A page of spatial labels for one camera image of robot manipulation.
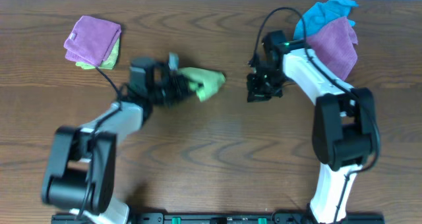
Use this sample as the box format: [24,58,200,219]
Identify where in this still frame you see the green microfiber cloth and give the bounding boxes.
[178,67,226,102]

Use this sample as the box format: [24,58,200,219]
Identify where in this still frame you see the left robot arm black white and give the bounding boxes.
[41,53,194,224]

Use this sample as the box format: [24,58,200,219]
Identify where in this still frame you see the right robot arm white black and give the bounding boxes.
[247,30,384,223]

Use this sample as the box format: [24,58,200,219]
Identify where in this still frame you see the folded green cloth under purple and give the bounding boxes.
[75,39,120,70]

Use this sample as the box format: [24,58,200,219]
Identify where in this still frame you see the crumpled purple cloth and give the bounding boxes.
[307,16,358,80]

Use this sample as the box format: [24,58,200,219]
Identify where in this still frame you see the crumpled blue cloth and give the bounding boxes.
[293,0,359,40]

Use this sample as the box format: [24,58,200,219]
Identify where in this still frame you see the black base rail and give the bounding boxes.
[51,212,385,224]

